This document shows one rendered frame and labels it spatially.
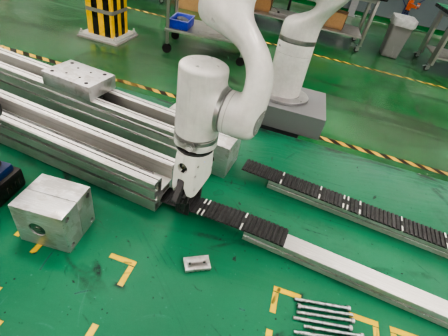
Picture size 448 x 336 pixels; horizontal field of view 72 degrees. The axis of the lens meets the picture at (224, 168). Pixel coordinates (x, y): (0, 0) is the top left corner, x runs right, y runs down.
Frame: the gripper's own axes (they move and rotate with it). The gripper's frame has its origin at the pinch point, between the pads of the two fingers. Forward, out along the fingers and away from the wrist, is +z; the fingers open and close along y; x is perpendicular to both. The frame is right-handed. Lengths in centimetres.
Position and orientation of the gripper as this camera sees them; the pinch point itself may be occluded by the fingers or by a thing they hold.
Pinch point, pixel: (189, 199)
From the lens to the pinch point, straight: 70.9
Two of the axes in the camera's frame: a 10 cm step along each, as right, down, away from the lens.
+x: -9.1, -3.6, 2.1
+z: -1.5, 7.6, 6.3
